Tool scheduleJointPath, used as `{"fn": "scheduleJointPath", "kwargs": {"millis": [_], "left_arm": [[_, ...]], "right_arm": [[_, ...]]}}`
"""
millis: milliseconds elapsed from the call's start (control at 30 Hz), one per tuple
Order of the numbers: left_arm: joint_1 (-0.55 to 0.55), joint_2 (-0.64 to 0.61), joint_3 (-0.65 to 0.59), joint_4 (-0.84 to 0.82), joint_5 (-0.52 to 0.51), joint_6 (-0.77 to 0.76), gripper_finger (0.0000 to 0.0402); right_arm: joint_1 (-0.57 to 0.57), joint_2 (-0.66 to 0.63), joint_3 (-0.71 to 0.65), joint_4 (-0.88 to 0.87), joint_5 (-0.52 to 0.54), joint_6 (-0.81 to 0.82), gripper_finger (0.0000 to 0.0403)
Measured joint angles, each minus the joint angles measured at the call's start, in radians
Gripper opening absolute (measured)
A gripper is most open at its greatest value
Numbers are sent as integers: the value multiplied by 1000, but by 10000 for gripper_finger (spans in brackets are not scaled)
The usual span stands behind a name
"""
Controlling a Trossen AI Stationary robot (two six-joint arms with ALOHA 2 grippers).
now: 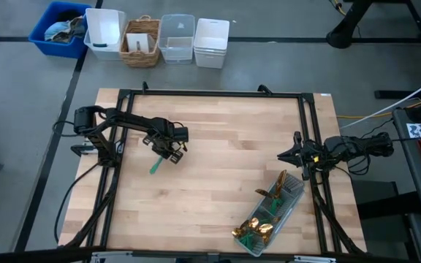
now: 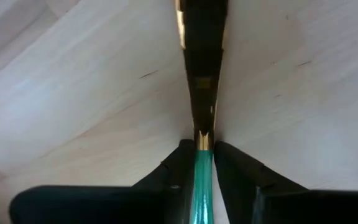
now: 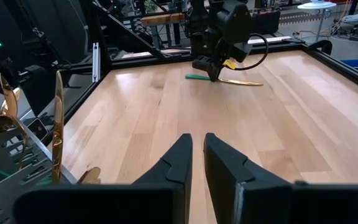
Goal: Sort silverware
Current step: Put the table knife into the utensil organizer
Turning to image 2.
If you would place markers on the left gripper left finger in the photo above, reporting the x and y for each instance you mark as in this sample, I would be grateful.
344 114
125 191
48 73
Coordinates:
172 193

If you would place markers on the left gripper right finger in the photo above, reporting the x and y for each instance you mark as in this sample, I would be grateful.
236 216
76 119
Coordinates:
238 186

